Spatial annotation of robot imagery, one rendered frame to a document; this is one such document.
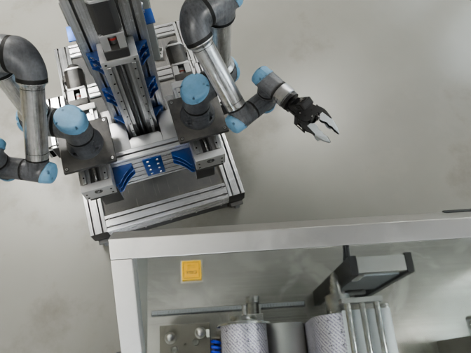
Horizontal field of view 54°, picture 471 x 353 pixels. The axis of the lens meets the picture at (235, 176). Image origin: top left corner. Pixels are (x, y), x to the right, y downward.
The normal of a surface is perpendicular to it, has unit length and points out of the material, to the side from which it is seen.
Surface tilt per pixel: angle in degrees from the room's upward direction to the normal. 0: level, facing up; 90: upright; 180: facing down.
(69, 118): 8
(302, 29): 0
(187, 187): 0
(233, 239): 36
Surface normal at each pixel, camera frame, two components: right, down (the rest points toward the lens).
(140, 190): 0.01, -0.39
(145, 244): 0.05, 0.22
